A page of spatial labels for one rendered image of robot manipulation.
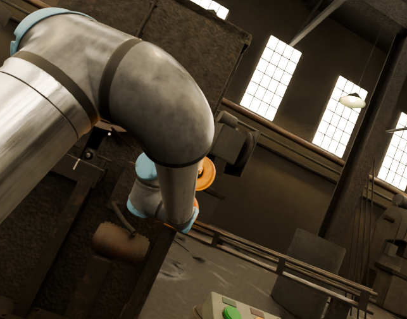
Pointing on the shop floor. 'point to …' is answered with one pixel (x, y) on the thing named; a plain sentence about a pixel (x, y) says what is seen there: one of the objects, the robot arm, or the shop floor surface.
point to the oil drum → (300, 298)
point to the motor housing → (109, 248)
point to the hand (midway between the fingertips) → (199, 168)
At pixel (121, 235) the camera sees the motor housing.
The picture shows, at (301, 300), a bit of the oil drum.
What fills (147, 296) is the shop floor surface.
